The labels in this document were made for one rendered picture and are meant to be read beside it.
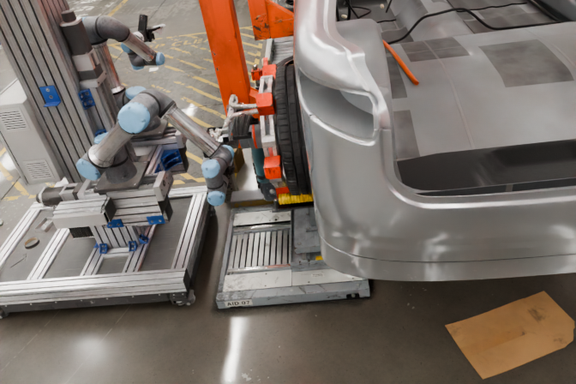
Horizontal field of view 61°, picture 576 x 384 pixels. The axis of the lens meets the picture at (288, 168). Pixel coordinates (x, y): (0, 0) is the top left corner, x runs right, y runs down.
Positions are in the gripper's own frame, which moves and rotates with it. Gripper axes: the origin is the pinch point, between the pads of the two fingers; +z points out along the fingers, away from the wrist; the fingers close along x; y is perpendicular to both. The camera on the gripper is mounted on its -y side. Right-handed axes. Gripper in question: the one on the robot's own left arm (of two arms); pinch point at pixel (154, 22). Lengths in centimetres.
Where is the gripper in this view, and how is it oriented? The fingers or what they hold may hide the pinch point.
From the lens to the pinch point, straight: 333.3
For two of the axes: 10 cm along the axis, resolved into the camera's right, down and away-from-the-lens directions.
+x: 9.6, 1.6, -2.2
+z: 2.7, -5.7, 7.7
